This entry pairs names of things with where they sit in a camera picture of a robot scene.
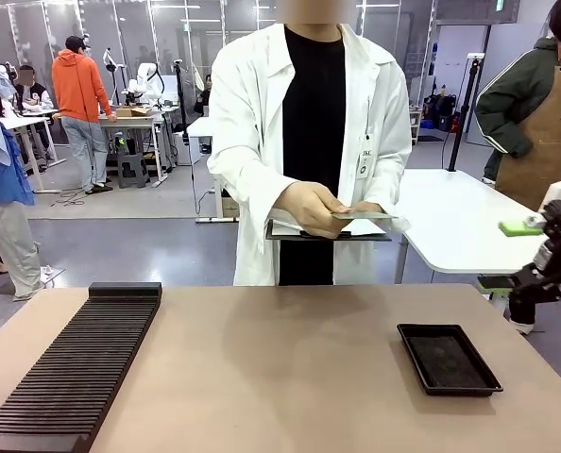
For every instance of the dark grey foam insert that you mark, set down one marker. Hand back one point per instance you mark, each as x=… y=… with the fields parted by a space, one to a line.
x=443 y=361

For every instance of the black plastic tray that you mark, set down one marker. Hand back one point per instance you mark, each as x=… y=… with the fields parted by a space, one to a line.
x=405 y=332

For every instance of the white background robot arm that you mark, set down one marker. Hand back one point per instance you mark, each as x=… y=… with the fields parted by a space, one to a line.
x=146 y=82

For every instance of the black tripod stand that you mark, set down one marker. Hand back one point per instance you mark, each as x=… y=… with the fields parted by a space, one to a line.
x=464 y=104

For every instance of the person in orange hoodie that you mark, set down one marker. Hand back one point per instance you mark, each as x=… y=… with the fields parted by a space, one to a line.
x=77 y=85

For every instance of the seated person in varsity jacket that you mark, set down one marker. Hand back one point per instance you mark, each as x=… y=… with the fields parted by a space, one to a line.
x=32 y=96

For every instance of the grey green PCB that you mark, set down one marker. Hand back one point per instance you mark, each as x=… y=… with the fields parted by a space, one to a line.
x=365 y=215

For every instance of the brown cardboard box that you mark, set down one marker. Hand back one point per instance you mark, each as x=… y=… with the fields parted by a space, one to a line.
x=134 y=111

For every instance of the white name badge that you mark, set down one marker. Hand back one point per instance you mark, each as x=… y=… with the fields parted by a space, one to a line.
x=366 y=158

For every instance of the person's right hand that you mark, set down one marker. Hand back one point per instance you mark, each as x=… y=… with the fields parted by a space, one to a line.
x=309 y=207

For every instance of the white rounded table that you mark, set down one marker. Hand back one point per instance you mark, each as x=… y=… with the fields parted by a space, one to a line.
x=450 y=212

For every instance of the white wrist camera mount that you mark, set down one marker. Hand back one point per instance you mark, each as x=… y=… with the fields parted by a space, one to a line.
x=556 y=193

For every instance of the person's left forearm white sleeve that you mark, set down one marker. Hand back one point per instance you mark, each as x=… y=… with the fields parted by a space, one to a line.
x=396 y=189

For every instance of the black clipboard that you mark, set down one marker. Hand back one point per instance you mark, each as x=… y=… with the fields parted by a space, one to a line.
x=280 y=236

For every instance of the person in blue shirt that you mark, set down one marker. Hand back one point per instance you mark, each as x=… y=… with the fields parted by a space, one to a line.
x=2 y=179

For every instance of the seated person in dark clothes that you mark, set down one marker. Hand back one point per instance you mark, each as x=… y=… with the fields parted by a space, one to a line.
x=204 y=99

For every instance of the person in brown apron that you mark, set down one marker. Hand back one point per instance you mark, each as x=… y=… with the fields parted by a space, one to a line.
x=545 y=118

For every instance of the white desk with seated person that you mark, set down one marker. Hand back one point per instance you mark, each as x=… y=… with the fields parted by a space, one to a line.
x=25 y=123

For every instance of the black step stool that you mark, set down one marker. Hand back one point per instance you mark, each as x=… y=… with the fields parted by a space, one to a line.
x=133 y=171

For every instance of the white desk with cardboard box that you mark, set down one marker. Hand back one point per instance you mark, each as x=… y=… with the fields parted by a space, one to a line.
x=160 y=141

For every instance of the person's left hand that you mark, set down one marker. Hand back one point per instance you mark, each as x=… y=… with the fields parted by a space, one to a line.
x=368 y=207

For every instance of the black slotted PCB rack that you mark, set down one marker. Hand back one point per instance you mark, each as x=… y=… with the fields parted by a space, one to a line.
x=73 y=358

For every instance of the white paper sheet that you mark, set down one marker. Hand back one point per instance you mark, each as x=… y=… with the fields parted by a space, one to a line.
x=363 y=229

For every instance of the person's right forearm white sleeve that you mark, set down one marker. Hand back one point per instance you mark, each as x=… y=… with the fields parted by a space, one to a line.
x=257 y=189

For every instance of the person in white lab coat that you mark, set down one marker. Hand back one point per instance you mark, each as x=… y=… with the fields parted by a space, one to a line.
x=252 y=118

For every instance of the white standing desk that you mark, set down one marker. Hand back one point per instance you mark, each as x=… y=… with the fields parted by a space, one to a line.
x=200 y=127

